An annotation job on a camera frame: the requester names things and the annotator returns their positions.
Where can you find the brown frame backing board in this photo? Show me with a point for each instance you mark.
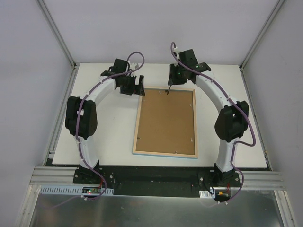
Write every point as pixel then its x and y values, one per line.
pixel 165 123

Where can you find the left aluminium corner post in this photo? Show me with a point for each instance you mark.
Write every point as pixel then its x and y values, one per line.
pixel 57 34

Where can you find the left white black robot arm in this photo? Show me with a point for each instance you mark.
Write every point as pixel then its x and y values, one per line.
pixel 81 115

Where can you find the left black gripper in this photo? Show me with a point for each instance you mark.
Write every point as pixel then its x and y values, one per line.
pixel 132 84

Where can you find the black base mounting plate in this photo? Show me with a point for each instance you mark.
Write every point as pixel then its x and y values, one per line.
pixel 180 188

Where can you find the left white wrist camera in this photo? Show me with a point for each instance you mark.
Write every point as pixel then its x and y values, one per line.
pixel 132 65

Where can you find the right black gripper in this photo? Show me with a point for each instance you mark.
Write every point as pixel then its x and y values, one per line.
pixel 174 77

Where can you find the white cable duct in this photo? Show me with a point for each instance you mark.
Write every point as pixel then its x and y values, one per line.
pixel 207 195
pixel 71 190

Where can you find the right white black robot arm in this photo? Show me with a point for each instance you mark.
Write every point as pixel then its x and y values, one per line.
pixel 232 117

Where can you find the front aluminium rail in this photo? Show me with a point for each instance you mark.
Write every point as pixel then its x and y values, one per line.
pixel 253 180

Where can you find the left white cable duct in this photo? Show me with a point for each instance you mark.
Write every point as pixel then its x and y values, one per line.
pixel 71 190

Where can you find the right aluminium corner post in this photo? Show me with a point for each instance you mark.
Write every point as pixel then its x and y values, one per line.
pixel 266 26

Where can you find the blue picture frame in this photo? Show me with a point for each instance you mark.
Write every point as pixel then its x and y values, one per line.
pixel 195 132

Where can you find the right white cable duct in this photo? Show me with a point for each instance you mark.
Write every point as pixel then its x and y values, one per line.
pixel 207 195

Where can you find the aluminium corner post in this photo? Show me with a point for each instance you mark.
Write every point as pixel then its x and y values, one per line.
pixel 266 26
pixel 57 34

